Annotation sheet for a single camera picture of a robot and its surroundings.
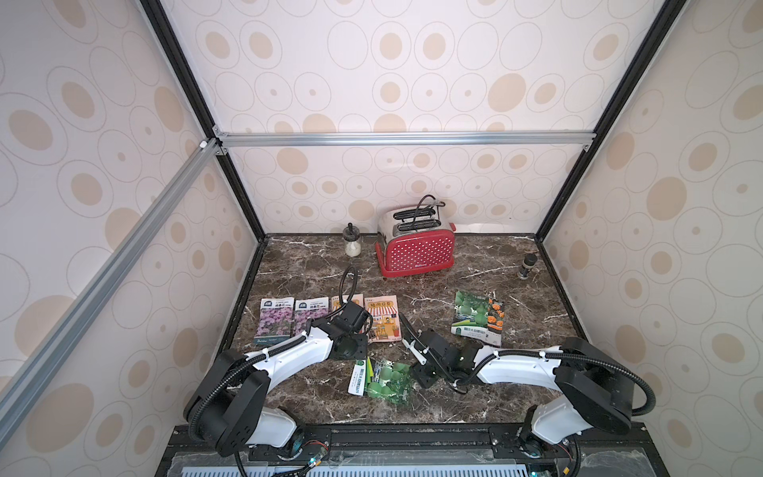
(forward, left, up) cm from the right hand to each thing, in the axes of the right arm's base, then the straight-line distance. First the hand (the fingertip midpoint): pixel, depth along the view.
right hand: (423, 364), depth 87 cm
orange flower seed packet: (+17, -24, 0) cm, 30 cm away
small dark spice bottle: (+34, -36, +9) cm, 50 cm away
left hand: (+2, +16, +4) cm, 17 cm away
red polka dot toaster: (+34, +3, +19) cm, 39 cm away
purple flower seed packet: (+11, +47, +3) cm, 49 cm away
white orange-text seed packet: (+12, +12, +2) cm, 17 cm away
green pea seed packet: (-5, +12, +1) cm, 13 cm away
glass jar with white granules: (+42, +26, +8) cm, 50 cm away
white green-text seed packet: (+15, -15, +2) cm, 22 cm away
